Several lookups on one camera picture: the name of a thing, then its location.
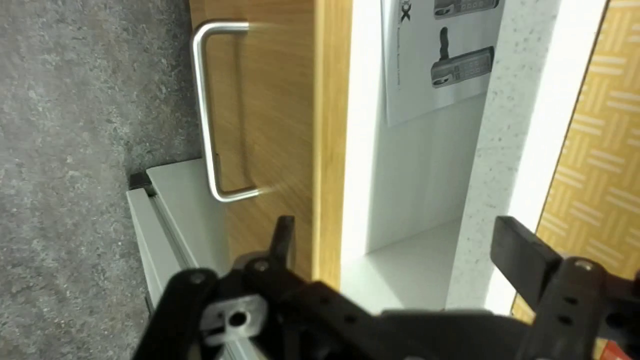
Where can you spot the wooden front white drawer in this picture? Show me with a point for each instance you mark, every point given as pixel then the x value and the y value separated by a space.
pixel 287 100

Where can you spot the printed instruction paper sheet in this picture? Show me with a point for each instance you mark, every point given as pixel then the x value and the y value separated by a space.
pixel 427 60

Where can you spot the grey metal frame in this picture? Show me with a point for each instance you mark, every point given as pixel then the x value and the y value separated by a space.
pixel 181 213

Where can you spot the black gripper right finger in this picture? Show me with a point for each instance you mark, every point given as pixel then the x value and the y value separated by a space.
pixel 580 306

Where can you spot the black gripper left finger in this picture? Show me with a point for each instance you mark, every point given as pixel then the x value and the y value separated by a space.
pixel 193 313

